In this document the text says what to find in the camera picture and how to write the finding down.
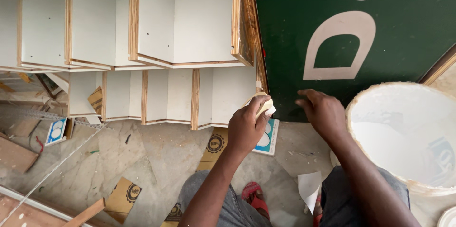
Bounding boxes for person's left hand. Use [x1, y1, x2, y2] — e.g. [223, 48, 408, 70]
[227, 95, 272, 156]

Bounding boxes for person's right hand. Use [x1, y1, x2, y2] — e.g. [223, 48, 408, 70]
[295, 89, 348, 142]

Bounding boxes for beige masking tape roll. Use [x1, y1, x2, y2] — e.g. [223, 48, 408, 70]
[242, 92, 277, 119]

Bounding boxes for blue box with white circles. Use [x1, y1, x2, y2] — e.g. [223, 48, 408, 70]
[251, 118, 280, 156]
[44, 118, 68, 147]

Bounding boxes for brown-faced plywood panel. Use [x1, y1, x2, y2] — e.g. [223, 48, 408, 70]
[231, 0, 270, 95]

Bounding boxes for white paper scrap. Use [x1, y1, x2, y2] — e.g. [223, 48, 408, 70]
[297, 171, 323, 215]

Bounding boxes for green signboard with beige letters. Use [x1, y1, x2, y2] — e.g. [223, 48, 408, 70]
[251, 0, 456, 123]

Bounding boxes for large white plastic bucket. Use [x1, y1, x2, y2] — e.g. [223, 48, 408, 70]
[344, 82, 456, 197]

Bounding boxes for brown cardboard with black seal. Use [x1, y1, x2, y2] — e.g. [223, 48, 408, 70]
[103, 176, 143, 225]
[160, 202, 184, 227]
[196, 127, 229, 173]
[87, 85, 103, 116]

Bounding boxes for red sandal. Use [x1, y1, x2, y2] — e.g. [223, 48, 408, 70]
[241, 181, 271, 221]
[312, 194, 323, 227]

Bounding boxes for wood-edged panel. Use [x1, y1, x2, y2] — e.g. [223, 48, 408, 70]
[418, 43, 456, 86]

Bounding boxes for person's grey shorts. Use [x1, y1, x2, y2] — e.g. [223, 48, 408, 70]
[177, 165, 411, 227]

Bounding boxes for stack of white plywood panels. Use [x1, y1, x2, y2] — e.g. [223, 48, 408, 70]
[0, 0, 258, 131]

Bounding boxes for white bucket lid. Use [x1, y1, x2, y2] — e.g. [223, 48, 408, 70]
[436, 205, 456, 227]

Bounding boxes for light wooden strip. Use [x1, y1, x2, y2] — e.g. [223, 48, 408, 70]
[61, 197, 107, 227]

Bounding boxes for thin aluminium strip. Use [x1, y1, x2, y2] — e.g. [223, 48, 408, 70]
[0, 122, 109, 226]

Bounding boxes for perforated metal strip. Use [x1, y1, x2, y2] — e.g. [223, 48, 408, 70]
[0, 107, 112, 130]

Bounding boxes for brown wooden board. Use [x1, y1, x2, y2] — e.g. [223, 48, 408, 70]
[0, 132, 40, 174]

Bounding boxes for white-edged wooden board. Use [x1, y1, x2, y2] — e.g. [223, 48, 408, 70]
[0, 186, 94, 227]

